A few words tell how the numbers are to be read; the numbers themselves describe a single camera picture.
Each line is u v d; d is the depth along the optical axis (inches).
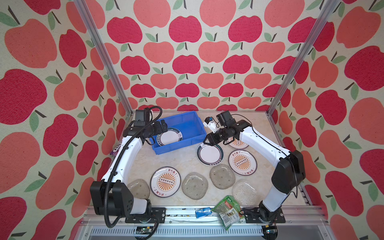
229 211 29.5
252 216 28.8
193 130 43.2
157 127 28.8
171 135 41.0
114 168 17.1
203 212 30.1
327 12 27.8
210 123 30.2
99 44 32.4
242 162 36.6
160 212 29.8
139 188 32.3
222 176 34.8
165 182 33.8
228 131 25.1
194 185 33.2
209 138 29.0
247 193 32.3
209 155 37.8
